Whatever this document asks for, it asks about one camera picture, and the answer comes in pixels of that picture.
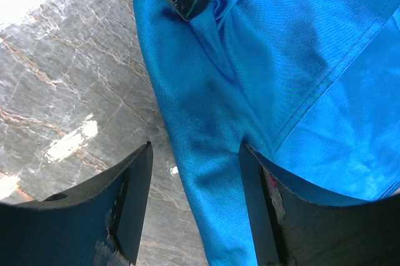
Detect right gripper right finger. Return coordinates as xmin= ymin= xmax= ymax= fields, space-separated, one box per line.
xmin=239 ymin=145 xmax=399 ymax=265

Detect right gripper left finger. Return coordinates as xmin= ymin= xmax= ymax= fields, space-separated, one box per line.
xmin=1 ymin=143 xmax=153 ymax=265

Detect blue cloth napkin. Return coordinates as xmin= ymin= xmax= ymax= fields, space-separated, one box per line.
xmin=133 ymin=0 xmax=399 ymax=265

